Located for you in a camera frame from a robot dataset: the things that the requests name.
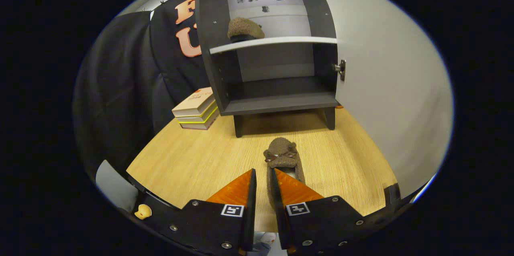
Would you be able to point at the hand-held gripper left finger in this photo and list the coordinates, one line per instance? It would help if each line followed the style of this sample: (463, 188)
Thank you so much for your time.
(251, 216)

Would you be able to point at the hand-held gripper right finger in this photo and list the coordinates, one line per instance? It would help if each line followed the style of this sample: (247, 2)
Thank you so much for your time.
(278, 212)

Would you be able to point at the brown fuzzy shoe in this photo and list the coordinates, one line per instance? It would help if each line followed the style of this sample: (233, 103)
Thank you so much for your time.
(283, 155)
(245, 28)

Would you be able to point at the dark grey shoe cabinet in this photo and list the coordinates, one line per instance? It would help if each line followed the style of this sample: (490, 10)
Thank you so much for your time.
(277, 101)

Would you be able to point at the beige shoe cabinet door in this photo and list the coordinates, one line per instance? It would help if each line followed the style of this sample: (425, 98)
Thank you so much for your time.
(393, 87)

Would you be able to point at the metal door hinge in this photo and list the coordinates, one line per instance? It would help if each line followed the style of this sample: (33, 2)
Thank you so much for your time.
(341, 69)

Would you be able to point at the white cabinet shelf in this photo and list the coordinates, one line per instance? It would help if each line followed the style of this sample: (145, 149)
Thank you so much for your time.
(273, 42)

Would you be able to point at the grey cover book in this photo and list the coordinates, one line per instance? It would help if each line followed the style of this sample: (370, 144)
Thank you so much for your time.
(198, 126)

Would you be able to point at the yellow edged book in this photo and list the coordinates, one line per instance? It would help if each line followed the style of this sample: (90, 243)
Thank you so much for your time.
(200, 118)

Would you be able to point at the beige cover book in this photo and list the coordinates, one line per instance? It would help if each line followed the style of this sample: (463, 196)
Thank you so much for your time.
(194, 101)

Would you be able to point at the grey rounded object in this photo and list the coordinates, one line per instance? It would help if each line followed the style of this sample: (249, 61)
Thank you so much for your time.
(116, 185)

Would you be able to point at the black backdrop cloth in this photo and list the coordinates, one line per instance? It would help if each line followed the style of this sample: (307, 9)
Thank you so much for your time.
(120, 79)

